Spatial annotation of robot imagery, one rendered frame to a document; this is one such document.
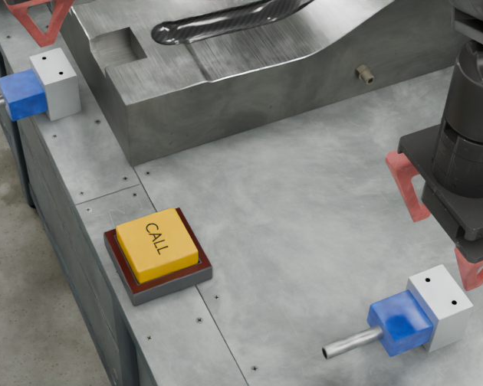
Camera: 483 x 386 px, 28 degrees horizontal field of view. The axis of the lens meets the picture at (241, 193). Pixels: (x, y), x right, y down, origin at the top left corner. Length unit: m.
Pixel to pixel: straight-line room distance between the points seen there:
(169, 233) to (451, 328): 0.27
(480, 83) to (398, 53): 0.44
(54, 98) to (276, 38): 0.24
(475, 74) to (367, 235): 0.34
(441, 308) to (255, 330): 0.17
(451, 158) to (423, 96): 0.41
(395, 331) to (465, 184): 0.19
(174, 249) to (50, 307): 1.01
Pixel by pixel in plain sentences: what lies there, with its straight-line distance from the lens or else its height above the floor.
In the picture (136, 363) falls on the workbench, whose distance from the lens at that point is 1.37.
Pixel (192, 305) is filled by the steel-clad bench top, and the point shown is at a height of 0.80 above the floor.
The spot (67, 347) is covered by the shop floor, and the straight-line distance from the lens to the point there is 1.83.
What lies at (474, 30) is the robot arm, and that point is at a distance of 0.66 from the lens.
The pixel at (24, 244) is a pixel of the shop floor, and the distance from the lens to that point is 1.99.
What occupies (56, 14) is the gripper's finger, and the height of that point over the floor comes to 0.96.
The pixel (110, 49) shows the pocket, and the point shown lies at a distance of 1.04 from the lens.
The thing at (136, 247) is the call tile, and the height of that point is 0.84.
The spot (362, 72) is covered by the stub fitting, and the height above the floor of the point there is 0.84.
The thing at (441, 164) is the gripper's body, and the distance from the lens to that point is 0.71.
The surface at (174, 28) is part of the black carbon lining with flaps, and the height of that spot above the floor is 0.88.
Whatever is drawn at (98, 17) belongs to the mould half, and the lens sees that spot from 1.05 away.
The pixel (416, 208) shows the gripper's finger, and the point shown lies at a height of 0.93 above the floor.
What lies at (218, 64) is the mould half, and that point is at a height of 0.89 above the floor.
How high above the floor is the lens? 1.54
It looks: 49 degrees down
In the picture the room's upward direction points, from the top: 2 degrees clockwise
